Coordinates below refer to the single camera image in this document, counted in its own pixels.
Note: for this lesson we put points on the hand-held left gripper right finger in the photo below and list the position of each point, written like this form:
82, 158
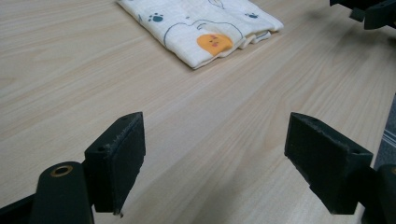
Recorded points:
327, 165

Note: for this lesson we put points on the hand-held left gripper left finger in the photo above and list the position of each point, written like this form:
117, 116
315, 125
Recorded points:
118, 161

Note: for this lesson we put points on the white printed cloth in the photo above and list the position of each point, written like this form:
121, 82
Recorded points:
193, 28

